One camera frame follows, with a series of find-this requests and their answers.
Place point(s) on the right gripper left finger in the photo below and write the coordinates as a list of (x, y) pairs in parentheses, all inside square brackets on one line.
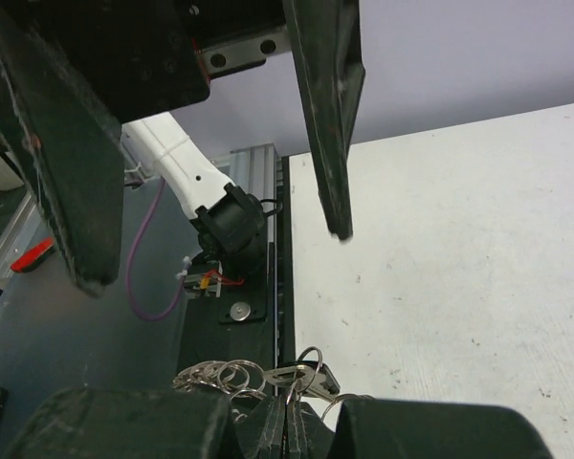
[(92, 423)]

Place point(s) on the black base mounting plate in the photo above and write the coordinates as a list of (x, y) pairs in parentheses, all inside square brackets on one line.
[(232, 315)]

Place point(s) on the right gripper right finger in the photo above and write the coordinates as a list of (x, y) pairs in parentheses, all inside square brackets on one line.
[(407, 429)]

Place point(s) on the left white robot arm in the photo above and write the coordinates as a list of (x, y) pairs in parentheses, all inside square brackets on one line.
[(225, 217)]

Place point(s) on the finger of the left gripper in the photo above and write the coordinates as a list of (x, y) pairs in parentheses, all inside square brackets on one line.
[(325, 38), (67, 147)]

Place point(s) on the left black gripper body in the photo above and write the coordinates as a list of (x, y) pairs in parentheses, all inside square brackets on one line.
[(146, 57)]

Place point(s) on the red utility knife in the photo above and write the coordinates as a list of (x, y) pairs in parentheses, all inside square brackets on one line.
[(34, 257)]

